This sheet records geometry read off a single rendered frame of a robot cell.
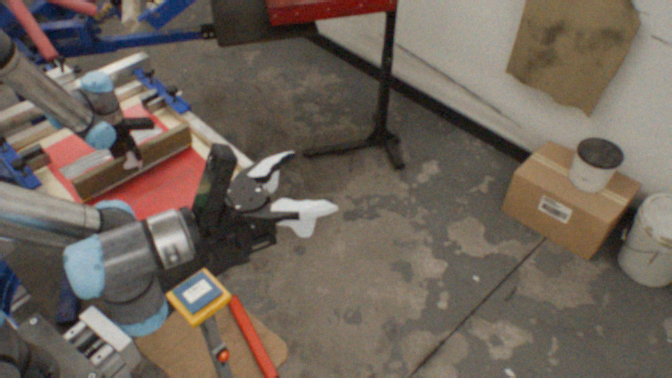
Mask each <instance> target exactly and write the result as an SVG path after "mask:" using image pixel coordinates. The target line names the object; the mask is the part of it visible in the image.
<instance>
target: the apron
mask: <svg viewBox="0 0 672 378"><path fill-rule="evenodd" d="M641 25H642V23H641V20H640V12H638V11H636V9H635V8H634V6H633V4H632V1H631V0H526V2H525V6H524V11H523V15H522V19H521V22H519V27H518V31H517V34H516V38H515V42H514V46H513V49H512V52H511V56H510V60H509V63H507V67H506V70H505V72H506V73H510V74H512V76H513V77H514V78H516V79H517V80H518V81H519V82H521V83H522V84H526V85H528V86H531V87H534V88H537V89H540V90H543V91H545V92H547V93H548V94H549V96H550V97H551V98H552V99H553V100H554V101H555V102H557V103H558V104H560V105H564V106H570V107H576V108H579V109H581V110H582V111H583V112H584V113H585V115H587V117H588V118H590V117H591V114H592V112H593V110H594V108H595V107H596V105H597V103H598V101H599V99H601V97H602V95H603V93H604V91H605V90H606V88H607V86H608V85H609V83H610V81H611V79H612V78H614V76H615V74H616V73H617V71H618V70H619V68H620V65H621V64H622V62H623V60H624V58H625V57H626V56H627V54H628V52H629V48H630V46H631V44H632V41H633V39H634V38H635V36H636V33H637V31H639V29H640V27H641Z"/></svg>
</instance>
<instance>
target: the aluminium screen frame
mask: <svg viewBox="0 0 672 378"><path fill-rule="evenodd" d="M115 92H116V95H117V98H118V100H119V103H120V102H123V101H125V100H127V99H130V98H132V97H134V96H136V95H138V94H140V93H143V92H146V93H147V92H150V89H149V88H148V87H146V86H144V85H143V84H142V83H141V82H139V81H138V80H135V81H133V82H131V83H128V84H126V85H123V86H121V87H119V88H117V89H115ZM165 109H166V110H167V111H168V112H169V113H171V114H172V115H173V116H174V117H175V118H177V119H179V120H180V121H181V122H182V123H183V122H186V123H187V124H188V125H189V128H190V130H191V131H192V132H193V133H194V134H196V135H198V136H199V137H200V138H201V139H202V140H203V141H205V142H206V143H207V145H208V146H209V147H211V145H213V142H218V143H224V145H229V143H228V142H227V141H226V140H224V139H223V138H222V137H221V136H220V135H218V134H217V133H216V132H215V131H212V130H211V129H210V128H209V127H207V126H206V124H205V123H204V122H203V121H201V120H200V119H199V118H198V117H196V116H194V115H193V114H192V113H190V112H189V111H187V112H185V113H183V114H181V115H180V114H177V113H176V112H175V111H174V110H173V109H171V107H170V106H169V105H168V104H167V106H166V107H165ZM57 132H60V130H57V129H56V128H55V127H54V126H53V125H52V124H51V123H50V122H49V121H48V120H46V121H44V122H42V123H40V124H38V125H36V126H32V127H30V128H28V129H26V130H24V131H22V133H18V134H16V135H14V136H12V137H10V138H7V141H8V142H9V144H10V145H11V146H12V147H13V148H14V151H15V152H17V151H20V150H22V148H24V147H26V146H28V145H30V144H32V143H35V142H37V141H40V140H42V139H44V138H46V137H48V136H51V135H53V134H55V133H57ZM229 146H230V147H232V149H233V151H234V152H235V154H236V156H237V157H238V163H237V167H236V169H238V170H239V171H242V170H243V169H245V168H247V167H250V166H252V165H254V162H252V161H251V160H249V159H248V158H246V157H245V156H244V155H243V154H241V153H240V152H239V151H238V150H237V149H235V148H234V147H233V146H232V145H229ZM33 191H38V192H41V193H45V194H49V195H51V194H50V193H49V192H47V190H46V189H45V188H44V187H43V185H42V186H40V187H38V188H36V189H35V190H33Z"/></svg>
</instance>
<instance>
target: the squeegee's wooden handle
mask: <svg viewBox="0 0 672 378"><path fill-rule="evenodd" d="M192 141H193V140H192V136H191V132H190V128H189V125H188V124H187V123H186V122H183V123H181V124H179V125H176V127H174V128H172V129H170V130H169V131H167V132H165V133H163V134H161V135H158V136H156V137H154V138H152V139H150V140H148V141H146V142H144V143H141V144H140V145H138V147H137V148H138V150H139V152H140V154H141V158H143V167H144V166H146V164H148V163H150V162H151V161H153V160H155V159H157V158H160V157H162V156H163V155H165V154H167V153H169V152H171V151H173V150H175V149H176V148H179V147H181V146H183V144H185V143H186V144H189V143H191V142H192ZM127 160H128V158H127V155H124V156H122V157H119V158H117V159H116V160H115V159H114V158H113V159H111V160H109V161H107V162H105V163H103V164H101V165H99V167H97V168H95V169H92V170H90V171H88V172H86V173H84V174H82V175H81V176H78V177H76V178H74V179H72V180H71V182H72V185H73V187H74V189H75V191H76V193H77V195H78V196H80V198H81V199H82V200H85V199H87V198H89V197H91V194H92V193H95V192H97V191H98V190H100V189H102V188H104V187H106V186H108V185H111V183H112V182H114V181H116V180H118V179H120V178H122V177H123V176H125V175H128V174H130V173H132V172H134V171H136V170H137V169H138V167H134V168H131V169H124V168H123V164H124V163H125V161H127Z"/></svg>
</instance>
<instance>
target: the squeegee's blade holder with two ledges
mask: <svg viewBox="0 0 672 378"><path fill-rule="evenodd" d="M187 148H188V147H187V144H186V143H185V144H183V146H181V147H179V148H176V149H175V150H173V151H171V152H169V153H167V154H165V155H163V156H162V157H160V158H157V159H155V160H153V161H151V162H150V163H148V164H146V166H144V167H141V170H140V171H139V169H137V170H136V171H134V172H132V173H130V174H128V175H125V176H123V177H122V178H120V179H118V180H116V181H114V182H112V183H111V185H108V186H106V187H104V188H102V189H100V190H98V191H97V192H95V193H92V194H91V196H92V197H93V198H96V197H97V196H99V195H101V194H103V193H105V192H107V191H108V190H111V189H113V188H115V187H117V186H119V185H120V183H122V182H124V181H127V180H129V179H131V178H132V177H134V176H136V175H138V174H140V173H143V172H144V171H146V170H148V169H150V168H152V167H154V166H155V164H157V163H160V162H162V161H164V160H166V159H167V158H169V157H171V156H173V155H175V154H178V153H179V152H181V151H183V150H185V149H187Z"/></svg>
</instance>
